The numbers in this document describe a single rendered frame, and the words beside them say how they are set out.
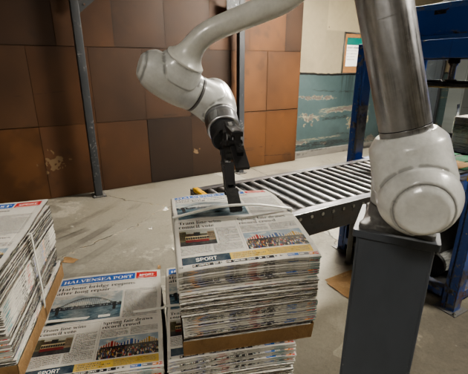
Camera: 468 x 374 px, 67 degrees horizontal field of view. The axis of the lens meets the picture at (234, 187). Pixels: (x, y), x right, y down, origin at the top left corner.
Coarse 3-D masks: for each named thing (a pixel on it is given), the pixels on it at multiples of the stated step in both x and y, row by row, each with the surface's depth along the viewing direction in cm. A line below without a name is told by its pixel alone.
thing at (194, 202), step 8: (240, 192) 103; (248, 192) 103; (256, 192) 102; (264, 192) 102; (176, 200) 97; (184, 200) 96; (192, 200) 96; (200, 200) 95; (208, 200) 95; (216, 200) 95; (224, 200) 94; (248, 200) 94; (256, 200) 94; (264, 200) 93; (272, 200) 93; (280, 200) 93; (176, 208) 89; (184, 208) 88; (192, 208) 88; (200, 208) 88
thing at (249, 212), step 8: (224, 208) 88; (248, 208) 88; (256, 208) 88; (264, 208) 88; (272, 208) 88; (184, 216) 83; (192, 216) 83; (200, 216) 83; (208, 216) 83; (216, 216) 83; (224, 216) 83; (232, 216) 83; (240, 216) 83; (248, 216) 83; (256, 216) 83; (264, 216) 83; (272, 216) 83
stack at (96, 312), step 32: (64, 288) 97; (96, 288) 97; (128, 288) 97; (160, 288) 98; (64, 320) 85; (96, 320) 85; (128, 320) 85; (160, 320) 85; (64, 352) 75; (96, 352) 75; (128, 352) 76; (160, 352) 76; (224, 352) 75; (256, 352) 77; (288, 352) 79
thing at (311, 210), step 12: (324, 204) 164; (336, 204) 164; (348, 204) 168; (360, 204) 172; (300, 216) 154; (312, 216) 157; (324, 216) 161; (336, 216) 165; (348, 216) 170; (312, 228) 160; (324, 228) 164
